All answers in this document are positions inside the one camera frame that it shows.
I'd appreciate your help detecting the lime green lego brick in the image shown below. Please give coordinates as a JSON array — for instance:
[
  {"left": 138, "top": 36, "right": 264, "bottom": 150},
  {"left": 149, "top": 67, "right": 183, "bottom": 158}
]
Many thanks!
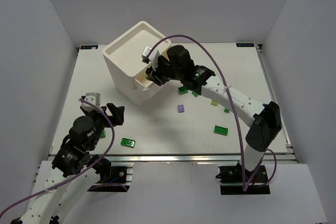
[{"left": 211, "top": 100, "right": 218, "bottom": 106}]

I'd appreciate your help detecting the white three-drawer cabinet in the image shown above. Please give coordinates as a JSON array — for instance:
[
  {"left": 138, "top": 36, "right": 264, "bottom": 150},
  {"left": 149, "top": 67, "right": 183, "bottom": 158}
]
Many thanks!
[{"left": 102, "top": 21, "right": 165, "bottom": 105}]

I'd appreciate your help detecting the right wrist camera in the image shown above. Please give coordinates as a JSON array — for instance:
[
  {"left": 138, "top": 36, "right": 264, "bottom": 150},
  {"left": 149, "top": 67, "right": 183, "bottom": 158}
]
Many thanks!
[{"left": 142, "top": 46, "right": 160, "bottom": 64}]

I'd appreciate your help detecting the dark green lego upside down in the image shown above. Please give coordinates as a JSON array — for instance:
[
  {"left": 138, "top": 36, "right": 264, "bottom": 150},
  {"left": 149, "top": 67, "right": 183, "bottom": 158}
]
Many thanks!
[{"left": 178, "top": 86, "right": 188, "bottom": 95}]

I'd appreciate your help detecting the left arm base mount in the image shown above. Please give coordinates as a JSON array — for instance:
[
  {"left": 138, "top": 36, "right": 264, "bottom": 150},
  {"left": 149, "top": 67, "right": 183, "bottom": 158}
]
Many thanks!
[{"left": 88, "top": 162, "right": 133, "bottom": 193}]

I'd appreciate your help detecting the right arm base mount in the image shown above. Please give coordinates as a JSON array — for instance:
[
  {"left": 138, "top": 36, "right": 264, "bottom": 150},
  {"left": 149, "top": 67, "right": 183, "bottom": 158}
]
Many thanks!
[{"left": 215, "top": 165, "right": 271, "bottom": 196}]

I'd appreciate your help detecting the white top drawer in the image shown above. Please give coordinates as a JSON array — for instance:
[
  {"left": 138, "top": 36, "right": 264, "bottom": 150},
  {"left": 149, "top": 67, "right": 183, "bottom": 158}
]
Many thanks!
[{"left": 133, "top": 72, "right": 164, "bottom": 92}]

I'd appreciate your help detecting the green three-hole lego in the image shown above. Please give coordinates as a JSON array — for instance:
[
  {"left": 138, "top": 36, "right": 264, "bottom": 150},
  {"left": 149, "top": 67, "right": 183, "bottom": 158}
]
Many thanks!
[
  {"left": 214, "top": 125, "right": 228, "bottom": 136},
  {"left": 120, "top": 138, "right": 136, "bottom": 148}
]

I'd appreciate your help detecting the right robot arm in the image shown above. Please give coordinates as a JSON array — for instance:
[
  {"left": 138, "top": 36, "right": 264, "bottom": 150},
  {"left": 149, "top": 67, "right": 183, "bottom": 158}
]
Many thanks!
[{"left": 142, "top": 45, "right": 282, "bottom": 172}]

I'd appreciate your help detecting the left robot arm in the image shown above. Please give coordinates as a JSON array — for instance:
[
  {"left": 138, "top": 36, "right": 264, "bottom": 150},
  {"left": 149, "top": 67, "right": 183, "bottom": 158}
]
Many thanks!
[{"left": 12, "top": 99, "right": 125, "bottom": 223}]

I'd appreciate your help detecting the purple lego with studs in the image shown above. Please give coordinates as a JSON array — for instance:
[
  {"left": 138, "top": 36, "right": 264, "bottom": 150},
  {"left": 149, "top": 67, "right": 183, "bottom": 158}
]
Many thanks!
[{"left": 177, "top": 104, "right": 185, "bottom": 113}]

